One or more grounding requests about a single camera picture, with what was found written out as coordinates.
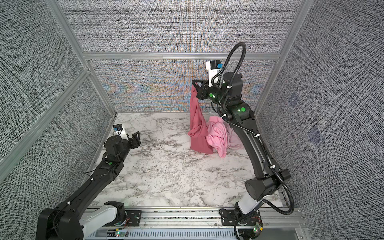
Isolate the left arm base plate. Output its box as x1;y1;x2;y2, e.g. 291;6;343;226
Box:
112;210;142;228

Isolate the black corrugated cable conduit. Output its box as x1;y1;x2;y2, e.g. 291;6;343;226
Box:
211;41;295;216

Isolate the light pink cloth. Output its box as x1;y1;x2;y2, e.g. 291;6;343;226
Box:
206;116;228;158

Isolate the right green circuit board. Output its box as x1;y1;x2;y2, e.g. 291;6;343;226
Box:
245;223;263;240

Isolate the small green circuit board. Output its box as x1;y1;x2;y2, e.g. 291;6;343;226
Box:
107;229;127;238

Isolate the mauve pink cloth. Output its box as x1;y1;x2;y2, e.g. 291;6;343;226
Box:
223;122;244;150

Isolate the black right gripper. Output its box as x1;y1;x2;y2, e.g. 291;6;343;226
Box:
194;78;232;110

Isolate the aluminium front rail frame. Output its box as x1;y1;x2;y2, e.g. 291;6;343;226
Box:
87;207;311;240

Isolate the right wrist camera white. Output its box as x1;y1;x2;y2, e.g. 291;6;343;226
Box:
206;60;223;87

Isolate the dark pink cloth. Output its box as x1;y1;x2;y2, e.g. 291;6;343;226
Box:
188;86;213;155

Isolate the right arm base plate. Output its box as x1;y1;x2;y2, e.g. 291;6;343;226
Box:
219;208;262;226

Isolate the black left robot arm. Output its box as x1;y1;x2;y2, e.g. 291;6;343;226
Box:
36;132;141;240

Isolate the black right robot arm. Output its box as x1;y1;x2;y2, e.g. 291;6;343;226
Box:
192;72;295;219

